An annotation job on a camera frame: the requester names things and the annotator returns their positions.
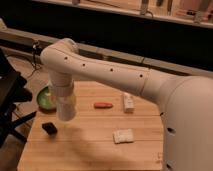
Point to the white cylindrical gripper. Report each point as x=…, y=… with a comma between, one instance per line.
x=65, y=102

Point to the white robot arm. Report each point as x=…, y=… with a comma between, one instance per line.
x=185, y=102

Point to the black eraser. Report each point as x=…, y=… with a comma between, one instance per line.
x=50, y=128

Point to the black chair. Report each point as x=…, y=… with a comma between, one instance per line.
x=12, y=90

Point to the white rectangular block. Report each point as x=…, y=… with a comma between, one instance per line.
x=128, y=103

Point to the white crumpled cloth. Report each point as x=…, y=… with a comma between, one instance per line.
x=123, y=136

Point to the grey metal rail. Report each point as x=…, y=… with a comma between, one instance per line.
x=11, y=36

